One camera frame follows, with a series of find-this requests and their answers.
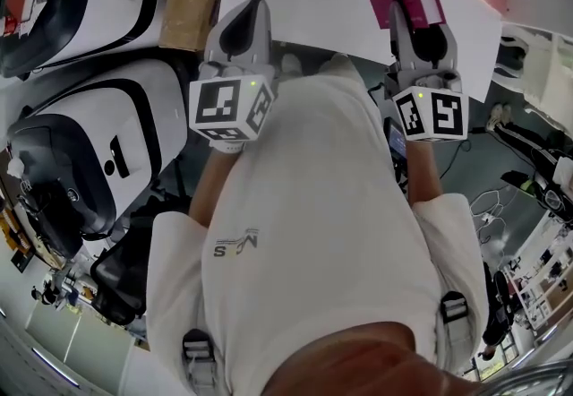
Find person's white shirt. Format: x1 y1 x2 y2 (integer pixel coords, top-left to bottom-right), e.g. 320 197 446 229
145 73 490 396

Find black office chair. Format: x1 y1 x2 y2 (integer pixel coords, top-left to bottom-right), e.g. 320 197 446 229
89 201 151 327

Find black bag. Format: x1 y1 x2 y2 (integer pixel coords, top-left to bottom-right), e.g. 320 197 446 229
15 176 89 262

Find grey strap with buckle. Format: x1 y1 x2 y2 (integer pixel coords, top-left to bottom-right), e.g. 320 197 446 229
182 328 218 396
439 290 471 373

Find person's left white shoe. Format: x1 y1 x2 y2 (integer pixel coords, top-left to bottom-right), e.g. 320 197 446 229
280 52 305 75

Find black tablet device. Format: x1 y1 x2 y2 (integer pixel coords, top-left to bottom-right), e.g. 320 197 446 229
385 117 410 163

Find person's left forearm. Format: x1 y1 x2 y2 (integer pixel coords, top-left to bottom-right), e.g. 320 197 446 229
189 151 236 228

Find person's white trousers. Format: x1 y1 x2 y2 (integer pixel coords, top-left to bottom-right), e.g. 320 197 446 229
316 53 360 81

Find white case with black trim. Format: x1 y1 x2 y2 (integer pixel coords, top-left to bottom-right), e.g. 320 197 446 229
6 56 192 248
0 0 184 80

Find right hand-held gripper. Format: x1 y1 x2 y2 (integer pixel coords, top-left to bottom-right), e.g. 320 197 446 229
387 0 471 143

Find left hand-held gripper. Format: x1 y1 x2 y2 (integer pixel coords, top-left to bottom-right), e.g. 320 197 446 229
187 0 277 155

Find person's right forearm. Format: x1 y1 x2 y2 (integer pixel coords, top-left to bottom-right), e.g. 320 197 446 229
404 141 445 208

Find white wooden chair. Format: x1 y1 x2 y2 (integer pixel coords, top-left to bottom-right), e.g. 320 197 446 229
492 24 573 118

